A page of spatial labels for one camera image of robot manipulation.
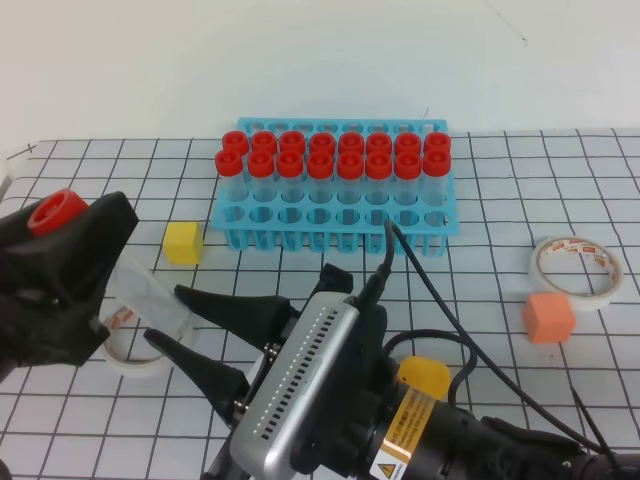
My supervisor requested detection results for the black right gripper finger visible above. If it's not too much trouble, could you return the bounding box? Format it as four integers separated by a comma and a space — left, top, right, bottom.
144, 329, 249, 425

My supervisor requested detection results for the left white tape roll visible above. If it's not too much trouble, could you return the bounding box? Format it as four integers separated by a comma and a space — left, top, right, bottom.
100, 306, 171, 379

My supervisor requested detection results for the orange foam cube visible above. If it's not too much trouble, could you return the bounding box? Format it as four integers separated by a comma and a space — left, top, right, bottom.
523, 292, 576, 344

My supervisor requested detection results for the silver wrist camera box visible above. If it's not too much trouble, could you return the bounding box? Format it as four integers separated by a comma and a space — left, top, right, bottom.
230, 292, 359, 479

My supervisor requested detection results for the yellow rubber duck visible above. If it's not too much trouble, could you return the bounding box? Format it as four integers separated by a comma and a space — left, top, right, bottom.
396, 356, 451, 400

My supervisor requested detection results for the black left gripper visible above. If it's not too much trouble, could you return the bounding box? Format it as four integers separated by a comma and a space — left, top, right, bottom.
1, 191, 138, 379

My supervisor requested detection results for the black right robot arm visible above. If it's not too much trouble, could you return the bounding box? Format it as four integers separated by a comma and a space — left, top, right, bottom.
145, 264, 639, 479

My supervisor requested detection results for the red-capped tube row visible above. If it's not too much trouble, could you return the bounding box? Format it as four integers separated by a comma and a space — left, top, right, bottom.
423, 150, 451, 207
394, 151, 422, 206
337, 152, 364, 204
307, 151, 334, 204
309, 132, 336, 156
365, 132, 393, 155
276, 150, 305, 203
248, 150, 276, 202
338, 131, 366, 155
251, 130, 278, 155
394, 132, 422, 156
279, 130, 306, 154
215, 150, 248, 222
365, 152, 393, 205
222, 130, 250, 156
423, 132, 452, 154

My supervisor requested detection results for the white grid-pattern cloth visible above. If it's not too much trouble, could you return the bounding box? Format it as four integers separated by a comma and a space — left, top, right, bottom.
1, 131, 639, 479

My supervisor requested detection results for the black camera cable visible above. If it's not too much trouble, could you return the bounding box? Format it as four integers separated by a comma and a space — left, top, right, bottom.
354, 219, 640, 456

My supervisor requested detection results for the yellow foam cube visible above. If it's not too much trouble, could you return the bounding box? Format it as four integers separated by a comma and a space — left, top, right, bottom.
163, 222, 203, 265

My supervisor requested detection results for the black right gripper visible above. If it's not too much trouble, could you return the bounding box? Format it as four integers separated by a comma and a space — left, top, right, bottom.
174, 264, 394, 479

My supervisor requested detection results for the red-capped clear tube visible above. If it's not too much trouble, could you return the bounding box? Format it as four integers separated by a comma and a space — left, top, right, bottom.
27, 189, 191, 342

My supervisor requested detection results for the blue tube rack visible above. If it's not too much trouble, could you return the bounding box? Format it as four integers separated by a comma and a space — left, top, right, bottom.
210, 117, 459, 256

